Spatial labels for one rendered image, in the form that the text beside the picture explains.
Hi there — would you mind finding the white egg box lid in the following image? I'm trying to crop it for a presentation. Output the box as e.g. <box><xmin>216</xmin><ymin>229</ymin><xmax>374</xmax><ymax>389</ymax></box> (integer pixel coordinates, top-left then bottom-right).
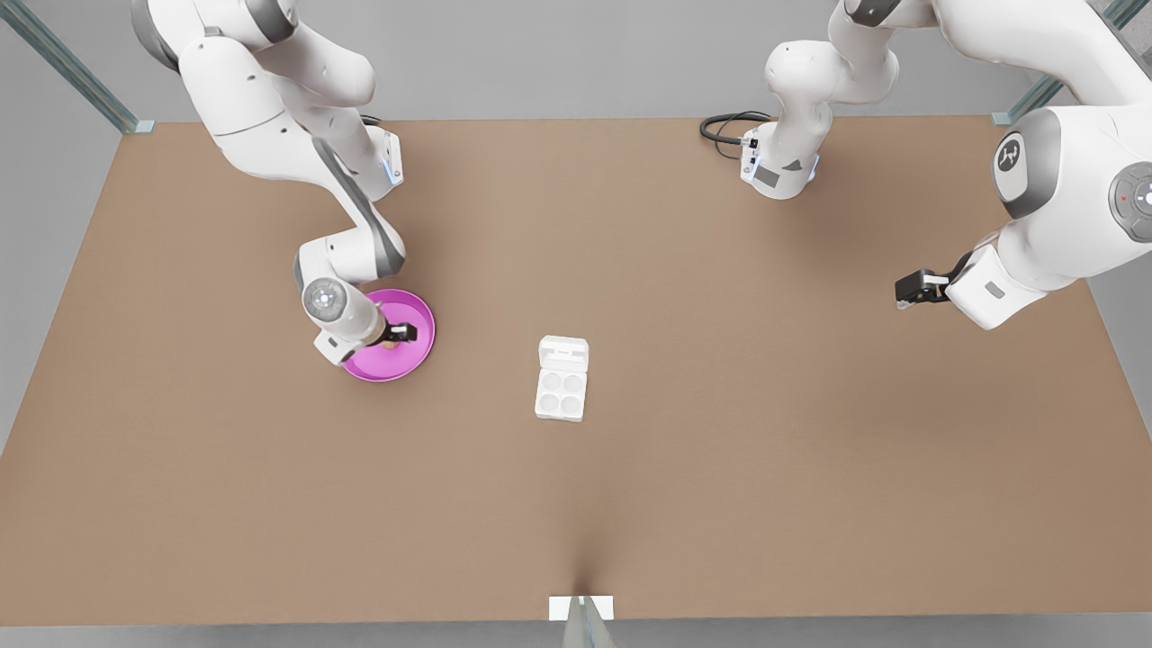
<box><xmin>538</xmin><ymin>336</ymin><xmax>590</xmax><ymax>374</ymax></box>

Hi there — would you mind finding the white egg box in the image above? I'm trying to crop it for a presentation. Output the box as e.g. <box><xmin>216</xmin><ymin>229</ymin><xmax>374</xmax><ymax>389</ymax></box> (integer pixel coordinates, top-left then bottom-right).
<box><xmin>535</xmin><ymin>367</ymin><xmax>589</xmax><ymax>423</ymax></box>

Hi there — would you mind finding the magenta round plate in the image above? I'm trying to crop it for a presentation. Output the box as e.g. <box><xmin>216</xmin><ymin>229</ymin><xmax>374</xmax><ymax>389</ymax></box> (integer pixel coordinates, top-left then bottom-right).
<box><xmin>343</xmin><ymin>289</ymin><xmax>437</xmax><ymax>383</ymax></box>

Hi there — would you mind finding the silver frame post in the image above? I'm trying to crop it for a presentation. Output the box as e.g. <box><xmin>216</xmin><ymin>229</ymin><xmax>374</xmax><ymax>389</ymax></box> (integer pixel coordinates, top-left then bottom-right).
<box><xmin>992</xmin><ymin>0</ymin><xmax>1152</xmax><ymax>127</ymax></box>
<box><xmin>0</xmin><ymin>0</ymin><xmax>155</xmax><ymax>135</ymax></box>
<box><xmin>549</xmin><ymin>595</ymin><xmax>616</xmax><ymax>648</ymax></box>

